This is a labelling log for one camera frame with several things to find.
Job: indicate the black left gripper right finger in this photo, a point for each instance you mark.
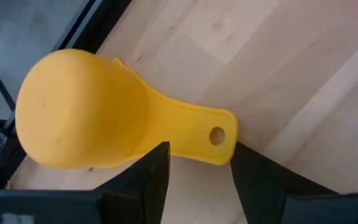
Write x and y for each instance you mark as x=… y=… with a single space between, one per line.
x=259 y=186

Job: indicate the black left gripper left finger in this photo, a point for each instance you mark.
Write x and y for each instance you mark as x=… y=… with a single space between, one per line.
x=138 y=193

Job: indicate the yellow measuring cup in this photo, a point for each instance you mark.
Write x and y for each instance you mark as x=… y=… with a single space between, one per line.
x=82 y=109

